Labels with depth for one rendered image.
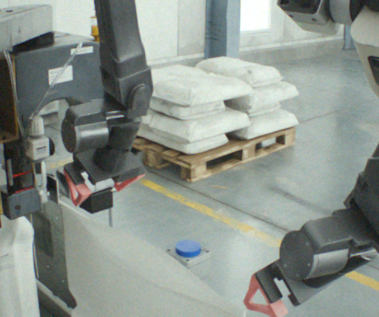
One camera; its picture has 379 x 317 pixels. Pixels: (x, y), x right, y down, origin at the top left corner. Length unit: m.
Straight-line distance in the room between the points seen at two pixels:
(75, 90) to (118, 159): 0.25
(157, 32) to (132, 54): 5.74
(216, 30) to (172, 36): 0.63
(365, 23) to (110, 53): 0.46
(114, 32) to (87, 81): 0.35
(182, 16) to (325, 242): 6.30
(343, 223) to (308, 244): 0.05
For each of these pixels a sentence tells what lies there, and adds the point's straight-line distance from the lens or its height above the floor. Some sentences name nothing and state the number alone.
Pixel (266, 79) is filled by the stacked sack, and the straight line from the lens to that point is 4.50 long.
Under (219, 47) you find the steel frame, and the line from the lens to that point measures 7.13.
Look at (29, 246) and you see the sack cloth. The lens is 1.55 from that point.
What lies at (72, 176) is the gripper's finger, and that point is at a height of 1.15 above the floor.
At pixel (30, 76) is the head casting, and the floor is 1.29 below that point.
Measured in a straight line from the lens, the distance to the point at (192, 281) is 0.97.
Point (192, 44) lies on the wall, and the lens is 7.01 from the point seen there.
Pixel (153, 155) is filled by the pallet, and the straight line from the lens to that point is 4.15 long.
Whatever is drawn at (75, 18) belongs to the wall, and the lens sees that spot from 5.95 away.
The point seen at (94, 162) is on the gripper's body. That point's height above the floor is 1.17.
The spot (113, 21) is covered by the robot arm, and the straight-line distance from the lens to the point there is 0.86.
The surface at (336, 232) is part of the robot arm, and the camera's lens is 0.64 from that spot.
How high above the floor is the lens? 1.52
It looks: 20 degrees down
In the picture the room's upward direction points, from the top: 1 degrees clockwise
